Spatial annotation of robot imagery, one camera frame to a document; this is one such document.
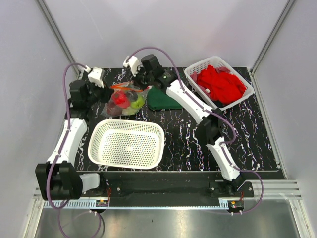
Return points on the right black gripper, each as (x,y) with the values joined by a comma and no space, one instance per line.
(135,82)

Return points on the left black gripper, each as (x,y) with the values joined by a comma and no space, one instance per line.
(106,92)

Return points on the clear zip top bag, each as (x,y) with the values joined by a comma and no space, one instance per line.
(132,92)

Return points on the green fake apple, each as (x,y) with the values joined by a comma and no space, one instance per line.
(138,103)

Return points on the red fake pepper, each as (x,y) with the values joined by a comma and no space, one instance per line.
(120,99)

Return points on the dark red fake apple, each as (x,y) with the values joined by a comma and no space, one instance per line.
(113,110)

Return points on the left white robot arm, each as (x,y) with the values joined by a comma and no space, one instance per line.
(57,178)

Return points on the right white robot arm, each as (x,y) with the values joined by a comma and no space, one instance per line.
(210,123)

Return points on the green folded cloth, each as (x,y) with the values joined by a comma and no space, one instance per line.
(157,100)

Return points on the pink cloth in basket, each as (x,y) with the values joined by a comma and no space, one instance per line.
(194,77)

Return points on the white perforated empty basket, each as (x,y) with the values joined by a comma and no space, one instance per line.
(128,144)

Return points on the white basket with clothes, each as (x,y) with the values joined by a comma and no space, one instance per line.
(216,62)

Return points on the red garment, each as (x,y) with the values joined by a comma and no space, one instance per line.
(223,87)

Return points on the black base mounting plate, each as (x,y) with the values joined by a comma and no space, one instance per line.
(169,189)

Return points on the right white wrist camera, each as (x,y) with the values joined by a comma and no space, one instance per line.
(133,63)

